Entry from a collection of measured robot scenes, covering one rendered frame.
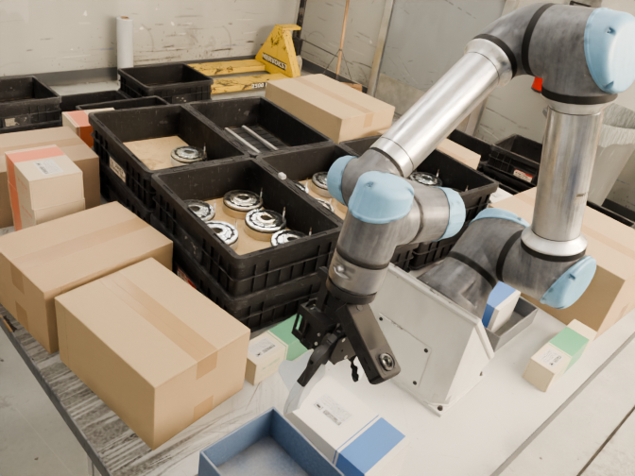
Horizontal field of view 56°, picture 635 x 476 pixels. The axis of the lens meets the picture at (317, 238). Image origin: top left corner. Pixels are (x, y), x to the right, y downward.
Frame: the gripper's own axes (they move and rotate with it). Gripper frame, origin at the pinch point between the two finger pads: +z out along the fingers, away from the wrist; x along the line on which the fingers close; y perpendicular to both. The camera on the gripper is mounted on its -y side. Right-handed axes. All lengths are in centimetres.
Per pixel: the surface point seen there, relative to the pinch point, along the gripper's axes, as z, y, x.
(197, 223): 0, 53, -12
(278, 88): -8, 126, -93
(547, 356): 9, -9, -68
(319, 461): 11.8, -2.0, -1.4
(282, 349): 16.1, 25.9, -18.3
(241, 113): -3, 113, -67
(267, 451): 17.2, 6.9, 0.6
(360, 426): 13.4, 0.8, -15.0
